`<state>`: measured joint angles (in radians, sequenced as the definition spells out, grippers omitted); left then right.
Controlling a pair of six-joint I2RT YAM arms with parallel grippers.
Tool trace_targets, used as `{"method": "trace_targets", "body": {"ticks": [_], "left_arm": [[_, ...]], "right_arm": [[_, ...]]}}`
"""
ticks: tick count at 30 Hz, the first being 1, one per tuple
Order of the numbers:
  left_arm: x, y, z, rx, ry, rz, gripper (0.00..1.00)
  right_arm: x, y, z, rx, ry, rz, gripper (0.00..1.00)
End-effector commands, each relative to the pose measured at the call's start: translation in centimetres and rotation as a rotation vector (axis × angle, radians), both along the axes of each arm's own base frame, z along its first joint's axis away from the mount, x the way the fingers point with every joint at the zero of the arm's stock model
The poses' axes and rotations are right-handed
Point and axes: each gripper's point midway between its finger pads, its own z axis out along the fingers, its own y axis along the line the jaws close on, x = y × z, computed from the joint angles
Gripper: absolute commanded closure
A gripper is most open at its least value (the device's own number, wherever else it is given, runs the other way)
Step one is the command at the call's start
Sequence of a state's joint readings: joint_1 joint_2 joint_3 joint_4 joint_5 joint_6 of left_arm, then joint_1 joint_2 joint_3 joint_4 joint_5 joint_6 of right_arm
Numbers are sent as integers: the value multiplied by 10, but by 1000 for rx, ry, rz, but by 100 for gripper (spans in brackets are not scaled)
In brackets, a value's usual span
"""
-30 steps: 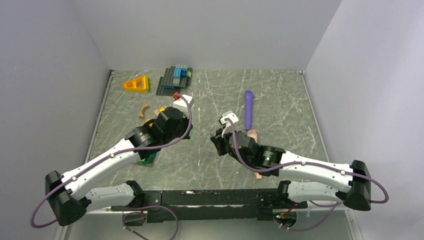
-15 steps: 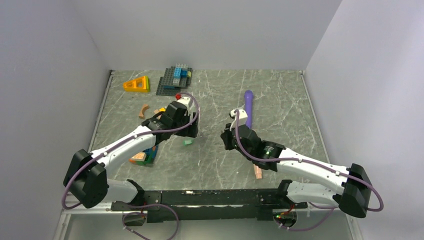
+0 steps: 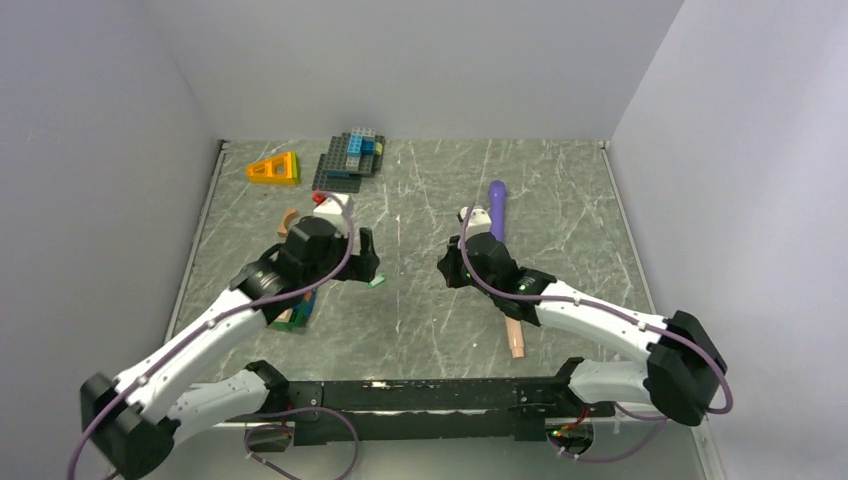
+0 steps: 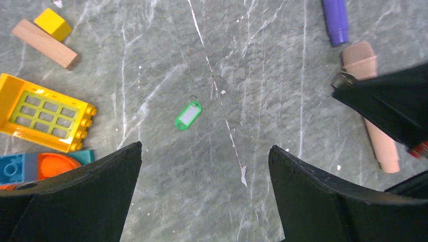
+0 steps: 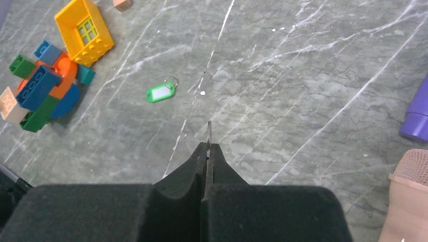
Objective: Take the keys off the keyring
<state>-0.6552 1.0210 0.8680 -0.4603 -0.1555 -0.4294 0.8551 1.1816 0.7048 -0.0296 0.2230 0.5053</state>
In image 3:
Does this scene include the green key tag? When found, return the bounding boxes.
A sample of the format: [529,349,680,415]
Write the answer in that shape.
[367,274,386,288]

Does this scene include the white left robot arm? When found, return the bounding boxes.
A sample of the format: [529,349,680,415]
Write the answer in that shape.
[80,216,380,479]

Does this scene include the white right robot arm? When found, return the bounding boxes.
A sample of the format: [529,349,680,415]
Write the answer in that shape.
[437,232,733,426]

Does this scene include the curved tan wooden block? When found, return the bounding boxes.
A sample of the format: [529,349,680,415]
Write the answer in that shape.
[276,208,299,238]

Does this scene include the beige toy microphone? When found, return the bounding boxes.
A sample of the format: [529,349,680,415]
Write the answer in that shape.
[504,316,525,359]

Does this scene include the colourful brick boat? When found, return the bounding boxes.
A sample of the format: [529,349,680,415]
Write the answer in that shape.
[268,291,316,332]

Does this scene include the purple toy microphone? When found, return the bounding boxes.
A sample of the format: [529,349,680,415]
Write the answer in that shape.
[488,180,507,242]

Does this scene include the orange triangular brick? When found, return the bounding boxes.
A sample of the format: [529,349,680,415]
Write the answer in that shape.
[245,152,301,186]

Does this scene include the grey blue brick stack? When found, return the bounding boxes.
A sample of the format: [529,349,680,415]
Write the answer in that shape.
[312,127,386,194]

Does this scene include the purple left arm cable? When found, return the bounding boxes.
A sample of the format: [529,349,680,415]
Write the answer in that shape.
[66,192,356,480]

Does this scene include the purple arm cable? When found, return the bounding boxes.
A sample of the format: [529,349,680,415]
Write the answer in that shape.
[460,205,735,416]
[66,192,356,480]

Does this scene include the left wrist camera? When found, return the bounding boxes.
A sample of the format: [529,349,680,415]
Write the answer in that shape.
[312,193,354,237]

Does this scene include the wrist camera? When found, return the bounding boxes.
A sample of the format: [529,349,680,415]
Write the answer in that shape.
[458,207,492,239]
[312,193,354,237]

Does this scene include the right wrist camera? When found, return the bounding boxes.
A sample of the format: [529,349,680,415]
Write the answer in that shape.
[458,207,492,239]

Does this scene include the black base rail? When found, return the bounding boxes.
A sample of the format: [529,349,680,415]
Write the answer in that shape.
[239,377,614,446]

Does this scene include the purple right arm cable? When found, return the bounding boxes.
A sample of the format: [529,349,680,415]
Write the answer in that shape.
[460,205,735,416]

